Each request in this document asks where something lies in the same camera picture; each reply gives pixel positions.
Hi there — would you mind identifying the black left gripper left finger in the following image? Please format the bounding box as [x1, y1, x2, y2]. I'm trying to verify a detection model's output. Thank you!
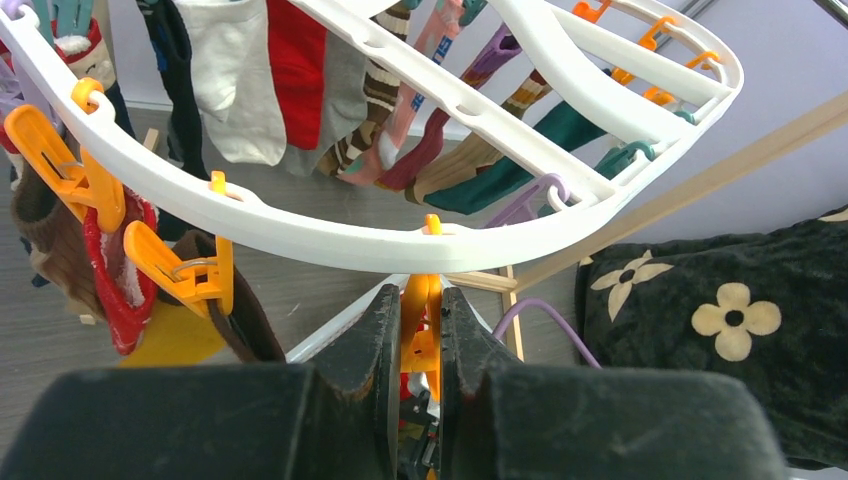
[1, 284, 399, 479]

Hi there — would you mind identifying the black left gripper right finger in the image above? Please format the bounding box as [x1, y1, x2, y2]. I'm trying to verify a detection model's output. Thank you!
[439, 288, 789, 479]

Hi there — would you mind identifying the orange clip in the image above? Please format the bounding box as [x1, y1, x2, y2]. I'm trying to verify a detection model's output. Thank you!
[398, 213, 444, 403]
[4, 104, 126, 233]
[123, 170, 236, 319]

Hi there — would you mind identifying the mustard yellow brown-cuffed sock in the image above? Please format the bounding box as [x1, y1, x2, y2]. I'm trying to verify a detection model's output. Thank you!
[119, 228, 287, 369]

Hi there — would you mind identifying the red snowflake sock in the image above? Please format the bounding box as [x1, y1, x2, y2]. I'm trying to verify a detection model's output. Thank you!
[82, 189, 158, 355]

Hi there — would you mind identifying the white oval clip hanger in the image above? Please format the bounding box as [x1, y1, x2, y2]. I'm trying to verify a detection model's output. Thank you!
[0, 0, 745, 276]

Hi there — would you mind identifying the purple clip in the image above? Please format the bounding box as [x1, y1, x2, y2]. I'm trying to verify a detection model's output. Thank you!
[483, 174, 571, 229]

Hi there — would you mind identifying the teal clip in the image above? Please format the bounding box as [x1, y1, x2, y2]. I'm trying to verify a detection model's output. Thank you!
[594, 141, 657, 180]

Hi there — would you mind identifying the white plastic basket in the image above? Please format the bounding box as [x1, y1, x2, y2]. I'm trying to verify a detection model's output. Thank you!
[286, 274, 409, 363]

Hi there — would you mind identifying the tan ribbed sock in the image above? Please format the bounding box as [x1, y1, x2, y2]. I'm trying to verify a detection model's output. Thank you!
[404, 69, 551, 214]

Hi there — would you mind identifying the black floral plush blanket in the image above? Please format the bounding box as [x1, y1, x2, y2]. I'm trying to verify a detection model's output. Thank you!
[575, 207, 847, 470]

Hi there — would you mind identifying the maroon ribbed sock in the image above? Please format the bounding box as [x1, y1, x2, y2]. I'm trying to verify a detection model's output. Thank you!
[377, 25, 525, 193]

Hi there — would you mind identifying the dark green sock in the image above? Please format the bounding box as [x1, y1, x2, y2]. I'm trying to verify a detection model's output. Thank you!
[423, 101, 606, 215]

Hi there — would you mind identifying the brown striped sock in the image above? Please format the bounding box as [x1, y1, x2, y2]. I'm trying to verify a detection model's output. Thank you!
[318, 1, 420, 176]

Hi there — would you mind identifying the red white sock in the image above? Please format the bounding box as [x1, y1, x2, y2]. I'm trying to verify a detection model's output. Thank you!
[176, 1, 366, 176]

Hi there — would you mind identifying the pink sock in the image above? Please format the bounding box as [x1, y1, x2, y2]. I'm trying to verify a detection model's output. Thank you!
[337, 0, 466, 187]

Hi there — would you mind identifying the santa christmas sock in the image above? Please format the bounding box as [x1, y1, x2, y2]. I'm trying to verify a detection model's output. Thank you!
[55, 19, 135, 137]

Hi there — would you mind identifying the metal rack rod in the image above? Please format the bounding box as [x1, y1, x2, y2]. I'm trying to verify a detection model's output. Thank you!
[813, 0, 848, 29]

